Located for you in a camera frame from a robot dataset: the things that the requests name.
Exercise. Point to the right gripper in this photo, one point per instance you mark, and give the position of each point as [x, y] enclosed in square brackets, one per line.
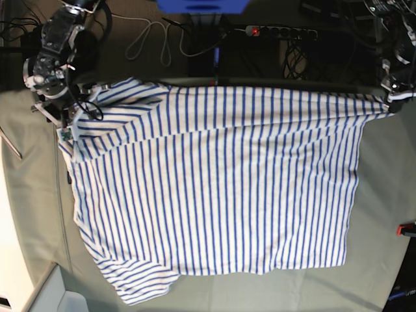
[64, 105]

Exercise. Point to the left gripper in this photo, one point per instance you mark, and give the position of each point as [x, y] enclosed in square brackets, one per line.
[398, 83]

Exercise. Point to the blue white striped t-shirt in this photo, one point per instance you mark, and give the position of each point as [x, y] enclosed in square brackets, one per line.
[214, 180]

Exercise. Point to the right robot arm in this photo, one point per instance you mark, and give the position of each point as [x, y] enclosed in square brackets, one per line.
[67, 50]

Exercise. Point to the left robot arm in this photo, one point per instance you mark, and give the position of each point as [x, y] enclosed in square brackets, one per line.
[398, 20]

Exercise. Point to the metal rod on table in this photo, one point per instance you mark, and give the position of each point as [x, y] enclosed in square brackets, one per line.
[10, 144]

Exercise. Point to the green table cloth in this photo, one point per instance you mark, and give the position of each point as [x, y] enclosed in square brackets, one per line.
[41, 204]

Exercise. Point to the red black clamp right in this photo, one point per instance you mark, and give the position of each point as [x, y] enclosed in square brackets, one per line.
[407, 230]

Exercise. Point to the red black clamp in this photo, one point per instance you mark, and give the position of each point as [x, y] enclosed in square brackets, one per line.
[216, 61]
[407, 230]

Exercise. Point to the white power strip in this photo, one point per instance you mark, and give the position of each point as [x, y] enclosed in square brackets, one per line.
[281, 33]

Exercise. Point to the red black clamp middle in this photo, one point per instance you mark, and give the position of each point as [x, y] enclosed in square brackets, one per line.
[216, 61]

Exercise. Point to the white plastic bin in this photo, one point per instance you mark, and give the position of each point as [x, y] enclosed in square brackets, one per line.
[51, 295]

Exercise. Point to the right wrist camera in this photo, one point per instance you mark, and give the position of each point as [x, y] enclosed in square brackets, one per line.
[65, 134]

